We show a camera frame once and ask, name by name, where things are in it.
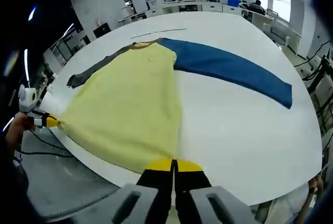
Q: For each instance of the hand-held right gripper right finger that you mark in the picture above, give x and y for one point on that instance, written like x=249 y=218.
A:
x=192 y=182

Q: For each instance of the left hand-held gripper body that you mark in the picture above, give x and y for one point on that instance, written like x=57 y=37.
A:
x=27 y=99

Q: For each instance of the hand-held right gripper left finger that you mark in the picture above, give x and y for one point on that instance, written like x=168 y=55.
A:
x=156 y=182

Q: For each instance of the person's left hand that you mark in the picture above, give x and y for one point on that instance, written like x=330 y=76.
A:
x=23 y=122

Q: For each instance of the grey mesh office chair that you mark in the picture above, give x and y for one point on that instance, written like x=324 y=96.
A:
x=67 y=182

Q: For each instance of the black chair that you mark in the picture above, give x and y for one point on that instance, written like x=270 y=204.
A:
x=102 y=30

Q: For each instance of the row of white desks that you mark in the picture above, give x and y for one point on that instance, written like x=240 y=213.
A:
x=187 y=6

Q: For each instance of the white side desk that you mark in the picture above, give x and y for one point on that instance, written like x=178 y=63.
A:
x=282 y=30

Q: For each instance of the black tripod stand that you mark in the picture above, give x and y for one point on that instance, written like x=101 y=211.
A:
x=325 y=65

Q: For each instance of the blue plastic bin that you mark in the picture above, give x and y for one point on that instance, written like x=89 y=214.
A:
x=233 y=2

